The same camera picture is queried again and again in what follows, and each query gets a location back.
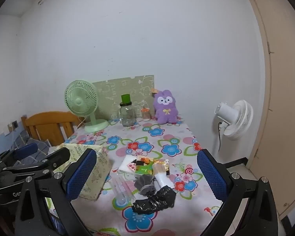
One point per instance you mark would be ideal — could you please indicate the small jar with orange lid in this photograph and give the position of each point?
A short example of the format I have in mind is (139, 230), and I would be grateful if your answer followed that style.
(145, 115)

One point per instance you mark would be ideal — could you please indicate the green desk fan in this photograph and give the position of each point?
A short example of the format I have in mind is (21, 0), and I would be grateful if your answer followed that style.
(81, 100)

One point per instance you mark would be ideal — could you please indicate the black plastic bag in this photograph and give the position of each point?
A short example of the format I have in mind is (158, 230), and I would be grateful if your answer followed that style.
(159, 199)

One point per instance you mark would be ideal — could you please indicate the glass jar with green lid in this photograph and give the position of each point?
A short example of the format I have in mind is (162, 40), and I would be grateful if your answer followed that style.
(127, 115)

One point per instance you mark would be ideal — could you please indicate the blue plaid bedding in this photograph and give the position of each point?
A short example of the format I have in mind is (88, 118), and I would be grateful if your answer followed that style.
(22, 137)

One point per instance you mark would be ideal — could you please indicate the white standing fan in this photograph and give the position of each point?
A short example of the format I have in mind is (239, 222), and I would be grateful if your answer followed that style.
(238, 120)

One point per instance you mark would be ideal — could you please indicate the beige door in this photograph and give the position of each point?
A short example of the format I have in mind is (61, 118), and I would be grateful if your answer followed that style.
(285, 127)

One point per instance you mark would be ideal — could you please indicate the grey sock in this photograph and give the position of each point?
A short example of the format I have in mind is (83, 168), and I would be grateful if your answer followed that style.
(143, 184)

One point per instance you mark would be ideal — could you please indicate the patterned fabric storage box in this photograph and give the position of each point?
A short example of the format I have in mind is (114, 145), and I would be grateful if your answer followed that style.
(103, 161)

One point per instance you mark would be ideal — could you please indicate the green tissue packet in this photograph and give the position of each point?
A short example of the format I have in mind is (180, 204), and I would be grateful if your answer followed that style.
(143, 169)

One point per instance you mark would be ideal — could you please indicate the wall socket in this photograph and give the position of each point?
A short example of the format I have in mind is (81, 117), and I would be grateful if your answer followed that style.
(14, 123)

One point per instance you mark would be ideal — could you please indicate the clear plastic tube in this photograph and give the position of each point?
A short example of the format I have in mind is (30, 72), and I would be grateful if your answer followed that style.
(121, 188)

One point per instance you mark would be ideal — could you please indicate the purple plush bunny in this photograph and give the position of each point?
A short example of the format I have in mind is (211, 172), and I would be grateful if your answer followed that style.
(166, 113)

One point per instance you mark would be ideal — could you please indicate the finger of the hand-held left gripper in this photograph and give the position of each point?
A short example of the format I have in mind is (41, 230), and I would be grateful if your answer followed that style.
(56, 157)
(27, 150)

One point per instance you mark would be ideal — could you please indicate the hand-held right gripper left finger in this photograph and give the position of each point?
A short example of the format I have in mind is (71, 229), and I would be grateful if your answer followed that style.
(81, 174)

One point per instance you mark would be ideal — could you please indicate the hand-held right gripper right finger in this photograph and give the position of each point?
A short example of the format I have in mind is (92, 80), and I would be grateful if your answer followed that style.
(212, 177)

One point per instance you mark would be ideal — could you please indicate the white tissue packet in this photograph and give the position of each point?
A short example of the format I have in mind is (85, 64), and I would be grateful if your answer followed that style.
(125, 164)

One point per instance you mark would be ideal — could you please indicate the green patterned board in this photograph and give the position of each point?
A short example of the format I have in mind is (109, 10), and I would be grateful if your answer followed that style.
(108, 91)

